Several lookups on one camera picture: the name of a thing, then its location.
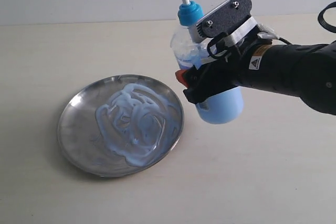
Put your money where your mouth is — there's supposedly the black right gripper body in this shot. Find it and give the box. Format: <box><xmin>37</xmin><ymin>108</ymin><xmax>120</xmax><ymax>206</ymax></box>
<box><xmin>194</xmin><ymin>42</ymin><xmax>263</xmax><ymax>95</ymax></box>

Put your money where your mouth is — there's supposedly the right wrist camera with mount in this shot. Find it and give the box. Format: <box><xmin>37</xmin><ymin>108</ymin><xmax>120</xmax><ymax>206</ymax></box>
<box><xmin>188</xmin><ymin>0</ymin><xmax>257</xmax><ymax>47</ymax></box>

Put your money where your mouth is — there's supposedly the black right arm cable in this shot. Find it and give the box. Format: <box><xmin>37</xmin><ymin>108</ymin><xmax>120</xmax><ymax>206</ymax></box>
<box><xmin>207</xmin><ymin>1</ymin><xmax>336</xmax><ymax>61</ymax></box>

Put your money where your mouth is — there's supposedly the round stainless steel plate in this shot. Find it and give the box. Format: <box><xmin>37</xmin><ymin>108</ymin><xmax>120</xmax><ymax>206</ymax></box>
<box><xmin>57</xmin><ymin>74</ymin><xmax>184</xmax><ymax>178</ymax></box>

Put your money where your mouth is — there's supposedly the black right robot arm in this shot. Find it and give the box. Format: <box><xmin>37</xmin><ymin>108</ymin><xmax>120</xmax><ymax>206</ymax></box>
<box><xmin>175</xmin><ymin>42</ymin><xmax>335</xmax><ymax>115</ymax></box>

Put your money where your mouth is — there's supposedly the blue soap pump bottle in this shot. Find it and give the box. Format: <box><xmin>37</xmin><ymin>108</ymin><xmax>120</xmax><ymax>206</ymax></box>
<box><xmin>170</xmin><ymin>0</ymin><xmax>244</xmax><ymax>124</ymax></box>

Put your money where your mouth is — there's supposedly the blue soap smear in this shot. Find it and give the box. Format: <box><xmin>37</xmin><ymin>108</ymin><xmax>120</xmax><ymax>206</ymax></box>
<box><xmin>95</xmin><ymin>83</ymin><xmax>183</xmax><ymax>167</ymax></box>

